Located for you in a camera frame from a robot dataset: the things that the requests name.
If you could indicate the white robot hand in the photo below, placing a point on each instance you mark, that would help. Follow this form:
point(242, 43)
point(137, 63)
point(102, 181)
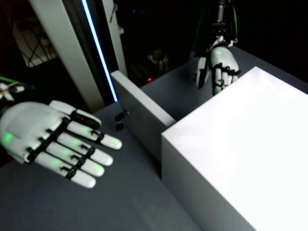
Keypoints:
point(222, 57)
point(31, 127)

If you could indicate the grey panel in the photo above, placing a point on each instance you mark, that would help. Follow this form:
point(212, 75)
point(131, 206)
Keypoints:
point(139, 113)

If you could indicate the large white box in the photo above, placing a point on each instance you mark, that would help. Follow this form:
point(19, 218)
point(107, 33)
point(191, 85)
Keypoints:
point(240, 144)

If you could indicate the grey table cloth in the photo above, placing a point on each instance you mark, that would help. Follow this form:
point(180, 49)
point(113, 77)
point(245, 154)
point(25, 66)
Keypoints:
point(96, 204)

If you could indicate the blue light strip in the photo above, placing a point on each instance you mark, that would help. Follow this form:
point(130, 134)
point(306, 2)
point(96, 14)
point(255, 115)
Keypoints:
point(98, 48)

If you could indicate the wide white post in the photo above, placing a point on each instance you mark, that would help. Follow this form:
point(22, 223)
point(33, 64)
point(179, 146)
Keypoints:
point(67, 48)

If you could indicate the narrow white post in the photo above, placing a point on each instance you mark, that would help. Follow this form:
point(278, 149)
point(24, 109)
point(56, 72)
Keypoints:
point(118, 43)

